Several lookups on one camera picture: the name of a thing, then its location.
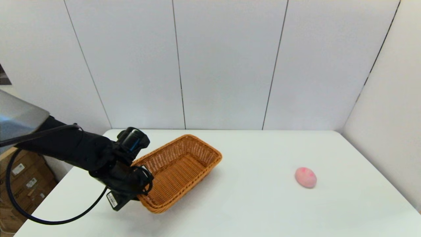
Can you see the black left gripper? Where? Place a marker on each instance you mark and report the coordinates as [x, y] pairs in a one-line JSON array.
[[125, 187]]

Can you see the orange woven wicker basket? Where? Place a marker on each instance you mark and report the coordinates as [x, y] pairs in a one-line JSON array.
[[184, 171]]

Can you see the pink toy peach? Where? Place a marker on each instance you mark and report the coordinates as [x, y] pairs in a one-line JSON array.
[[306, 177]]

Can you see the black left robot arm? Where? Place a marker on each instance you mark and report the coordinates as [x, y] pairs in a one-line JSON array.
[[65, 148]]

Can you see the brown cardboard box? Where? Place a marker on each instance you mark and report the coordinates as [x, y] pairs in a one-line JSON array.
[[14, 176], [24, 191], [6, 154], [33, 204]]

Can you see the dark grey wall fixture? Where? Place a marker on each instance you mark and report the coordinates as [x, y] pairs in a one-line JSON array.
[[3, 77]]

